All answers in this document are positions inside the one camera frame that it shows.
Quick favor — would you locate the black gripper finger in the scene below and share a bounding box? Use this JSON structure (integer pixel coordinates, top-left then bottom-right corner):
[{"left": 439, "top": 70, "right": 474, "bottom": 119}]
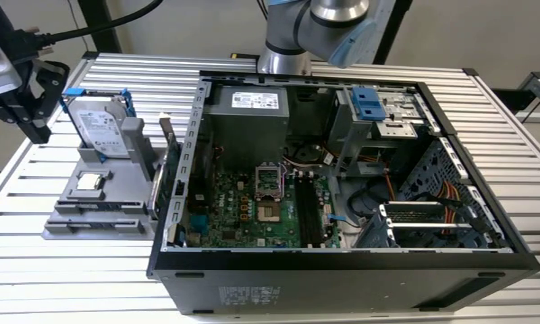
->
[
  {"left": 0, "top": 97, "right": 39, "bottom": 144},
  {"left": 35, "top": 60, "right": 71, "bottom": 144}
]

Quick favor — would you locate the hard disk in blue carrier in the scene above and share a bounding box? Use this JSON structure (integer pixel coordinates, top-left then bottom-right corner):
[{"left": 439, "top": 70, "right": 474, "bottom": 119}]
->
[{"left": 56, "top": 86, "right": 139, "bottom": 163}]

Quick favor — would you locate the silver CPU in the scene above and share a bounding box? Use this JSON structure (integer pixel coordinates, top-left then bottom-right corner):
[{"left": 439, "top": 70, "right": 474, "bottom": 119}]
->
[{"left": 75, "top": 171, "right": 106, "bottom": 192}]

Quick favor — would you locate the grey parts rack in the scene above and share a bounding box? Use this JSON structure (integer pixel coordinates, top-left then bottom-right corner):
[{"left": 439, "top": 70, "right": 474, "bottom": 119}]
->
[{"left": 43, "top": 116, "right": 185, "bottom": 241}]

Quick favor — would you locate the green graphics card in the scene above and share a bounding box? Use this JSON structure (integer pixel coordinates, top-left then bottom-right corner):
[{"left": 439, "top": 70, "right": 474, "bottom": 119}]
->
[{"left": 146, "top": 112, "right": 185, "bottom": 220}]

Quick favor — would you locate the grey power supply unit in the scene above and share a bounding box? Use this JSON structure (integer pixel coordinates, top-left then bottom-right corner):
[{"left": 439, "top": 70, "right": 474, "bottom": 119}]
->
[{"left": 205, "top": 84, "right": 293, "bottom": 169}]

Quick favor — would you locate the blue expansion slot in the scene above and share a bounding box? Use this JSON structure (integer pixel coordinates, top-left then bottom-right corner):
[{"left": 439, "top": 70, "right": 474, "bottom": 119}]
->
[{"left": 190, "top": 215, "right": 210, "bottom": 235}]

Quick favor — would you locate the metal socket cover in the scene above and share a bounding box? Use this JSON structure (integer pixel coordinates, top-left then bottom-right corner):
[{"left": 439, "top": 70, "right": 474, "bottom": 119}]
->
[{"left": 254, "top": 161, "right": 285, "bottom": 200}]

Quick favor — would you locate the black CPU fan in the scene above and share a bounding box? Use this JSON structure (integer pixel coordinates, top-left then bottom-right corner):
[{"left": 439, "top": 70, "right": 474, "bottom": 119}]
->
[{"left": 282, "top": 140, "right": 335, "bottom": 167}]

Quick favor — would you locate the CPU socket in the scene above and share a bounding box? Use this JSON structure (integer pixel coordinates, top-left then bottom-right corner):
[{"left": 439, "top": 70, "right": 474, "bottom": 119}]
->
[{"left": 255, "top": 199, "right": 285, "bottom": 224}]

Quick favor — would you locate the green motherboard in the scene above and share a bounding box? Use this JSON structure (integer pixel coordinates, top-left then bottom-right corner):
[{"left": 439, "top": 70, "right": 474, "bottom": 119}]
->
[{"left": 185, "top": 170, "right": 345, "bottom": 250}]

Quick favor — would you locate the blue plastic drive latch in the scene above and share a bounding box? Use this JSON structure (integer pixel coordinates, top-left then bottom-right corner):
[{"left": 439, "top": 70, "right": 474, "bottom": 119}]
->
[{"left": 349, "top": 86, "right": 385, "bottom": 122}]

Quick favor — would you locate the black PC case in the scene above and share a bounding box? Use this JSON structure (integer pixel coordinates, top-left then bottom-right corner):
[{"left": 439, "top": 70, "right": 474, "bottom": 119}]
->
[{"left": 146, "top": 69, "right": 540, "bottom": 317}]

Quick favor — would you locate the grey metal disk bay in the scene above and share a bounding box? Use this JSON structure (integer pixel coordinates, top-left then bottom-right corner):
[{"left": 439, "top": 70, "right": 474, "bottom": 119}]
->
[{"left": 354, "top": 199, "right": 495, "bottom": 250}]

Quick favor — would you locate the white box wrist camera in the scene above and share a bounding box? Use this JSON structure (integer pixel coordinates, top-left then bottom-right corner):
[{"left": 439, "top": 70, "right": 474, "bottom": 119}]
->
[{"left": 0, "top": 28, "right": 23, "bottom": 99}]

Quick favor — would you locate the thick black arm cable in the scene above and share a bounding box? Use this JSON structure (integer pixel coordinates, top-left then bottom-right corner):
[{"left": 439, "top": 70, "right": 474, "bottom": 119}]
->
[{"left": 8, "top": 0, "right": 165, "bottom": 65}]

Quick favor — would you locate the black frame post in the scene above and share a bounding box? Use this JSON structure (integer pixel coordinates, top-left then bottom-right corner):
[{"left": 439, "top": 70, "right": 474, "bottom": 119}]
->
[
  {"left": 373, "top": 0, "right": 415, "bottom": 65},
  {"left": 78, "top": 0, "right": 123, "bottom": 55}
]

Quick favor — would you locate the black looped wire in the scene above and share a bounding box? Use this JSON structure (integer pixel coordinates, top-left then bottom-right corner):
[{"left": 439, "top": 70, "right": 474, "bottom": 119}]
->
[{"left": 347, "top": 182, "right": 387, "bottom": 225}]

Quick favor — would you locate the thin orange wire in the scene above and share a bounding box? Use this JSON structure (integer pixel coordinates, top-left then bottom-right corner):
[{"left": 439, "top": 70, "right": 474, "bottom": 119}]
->
[{"left": 385, "top": 167, "right": 397, "bottom": 203}]

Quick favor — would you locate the orange red yellow wire bundle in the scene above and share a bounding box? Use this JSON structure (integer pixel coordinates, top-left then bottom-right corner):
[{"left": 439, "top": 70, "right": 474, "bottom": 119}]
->
[{"left": 435, "top": 180, "right": 462, "bottom": 226}]

